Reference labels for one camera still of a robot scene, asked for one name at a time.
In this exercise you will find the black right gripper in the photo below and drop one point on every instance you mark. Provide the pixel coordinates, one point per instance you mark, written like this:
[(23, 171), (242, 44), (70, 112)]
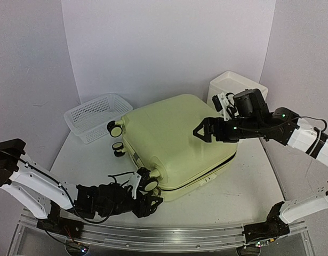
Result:
[(213, 129)]

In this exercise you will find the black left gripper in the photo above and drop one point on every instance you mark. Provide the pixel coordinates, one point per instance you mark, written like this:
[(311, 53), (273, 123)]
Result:
[(143, 209)]

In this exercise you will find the pale green hard-shell suitcase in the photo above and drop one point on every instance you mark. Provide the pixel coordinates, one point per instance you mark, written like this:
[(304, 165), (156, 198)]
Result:
[(159, 139)]

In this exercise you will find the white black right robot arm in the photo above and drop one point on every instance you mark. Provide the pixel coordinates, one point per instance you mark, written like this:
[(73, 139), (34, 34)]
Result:
[(313, 142)]

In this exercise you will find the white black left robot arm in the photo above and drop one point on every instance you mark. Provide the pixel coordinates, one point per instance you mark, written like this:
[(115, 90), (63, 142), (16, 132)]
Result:
[(44, 195)]

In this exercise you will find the white three-drawer storage cabinet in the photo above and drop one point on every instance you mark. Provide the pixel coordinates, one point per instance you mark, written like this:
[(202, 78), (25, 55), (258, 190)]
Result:
[(232, 82)]

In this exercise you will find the white perforated plastic basket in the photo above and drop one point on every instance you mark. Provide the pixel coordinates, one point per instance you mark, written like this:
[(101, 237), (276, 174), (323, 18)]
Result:
[(89, 120)]

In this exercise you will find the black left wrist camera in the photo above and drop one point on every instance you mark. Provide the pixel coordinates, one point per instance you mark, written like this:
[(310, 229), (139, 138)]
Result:
[(132, 184)]

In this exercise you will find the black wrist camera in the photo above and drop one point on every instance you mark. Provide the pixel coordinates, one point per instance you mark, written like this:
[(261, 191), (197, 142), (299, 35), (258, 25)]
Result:
[(132, 184), (246, 104)]

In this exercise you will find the aluminium front mounting rail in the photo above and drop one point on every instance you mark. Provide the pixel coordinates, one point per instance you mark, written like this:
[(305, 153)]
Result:
[(29, 238)]

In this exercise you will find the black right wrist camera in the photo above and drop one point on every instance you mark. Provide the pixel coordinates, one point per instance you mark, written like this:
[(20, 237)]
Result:
[(246, 104)]

